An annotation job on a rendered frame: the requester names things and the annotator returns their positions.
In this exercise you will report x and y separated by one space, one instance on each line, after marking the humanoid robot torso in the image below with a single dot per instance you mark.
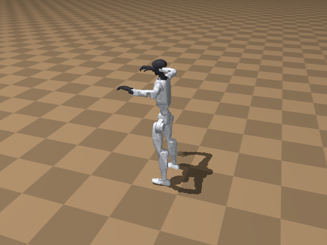
163 100

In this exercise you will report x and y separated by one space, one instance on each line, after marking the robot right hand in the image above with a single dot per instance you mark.
147 68

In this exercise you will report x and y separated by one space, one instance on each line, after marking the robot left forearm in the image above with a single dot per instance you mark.
144 93

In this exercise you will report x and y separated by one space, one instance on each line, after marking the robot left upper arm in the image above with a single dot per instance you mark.
158 87

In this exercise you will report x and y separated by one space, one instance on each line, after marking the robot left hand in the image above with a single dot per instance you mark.
126 88

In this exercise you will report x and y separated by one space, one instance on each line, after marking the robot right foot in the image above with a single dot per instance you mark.
176 166

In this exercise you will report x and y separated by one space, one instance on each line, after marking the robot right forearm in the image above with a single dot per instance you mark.
166 70

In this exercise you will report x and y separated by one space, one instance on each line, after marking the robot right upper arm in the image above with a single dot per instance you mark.
171 74

